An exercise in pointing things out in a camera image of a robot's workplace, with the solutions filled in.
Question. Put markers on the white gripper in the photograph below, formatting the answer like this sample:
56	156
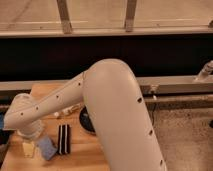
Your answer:
31	131

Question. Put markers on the blue white sponge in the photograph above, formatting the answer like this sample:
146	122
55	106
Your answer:
47	148

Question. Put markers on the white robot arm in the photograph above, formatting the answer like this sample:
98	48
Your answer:
116	107

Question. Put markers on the black white striped eraser block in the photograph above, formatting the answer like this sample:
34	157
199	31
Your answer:
64	139

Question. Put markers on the white plastic bottle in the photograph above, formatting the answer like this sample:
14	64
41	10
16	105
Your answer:
68	111

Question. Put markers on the black round plate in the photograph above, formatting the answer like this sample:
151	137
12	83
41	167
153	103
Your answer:
85	121

